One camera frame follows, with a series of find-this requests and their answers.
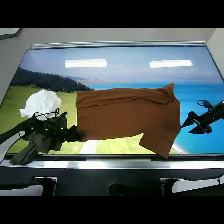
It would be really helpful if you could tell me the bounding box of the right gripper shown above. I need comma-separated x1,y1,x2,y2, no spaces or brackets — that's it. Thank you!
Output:
181,109,220,135

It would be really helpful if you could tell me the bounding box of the brown T-shirt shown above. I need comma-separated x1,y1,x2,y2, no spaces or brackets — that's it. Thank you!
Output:
75,82,182,160

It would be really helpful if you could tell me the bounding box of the white garment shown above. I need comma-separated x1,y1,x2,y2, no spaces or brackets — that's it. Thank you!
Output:
18,88,63,120

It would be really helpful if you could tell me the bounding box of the dark green garment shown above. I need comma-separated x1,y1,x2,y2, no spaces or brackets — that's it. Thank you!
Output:
9,114,73,166

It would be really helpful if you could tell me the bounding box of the silver frame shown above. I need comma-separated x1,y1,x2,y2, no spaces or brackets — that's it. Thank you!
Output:
0,157,224,197

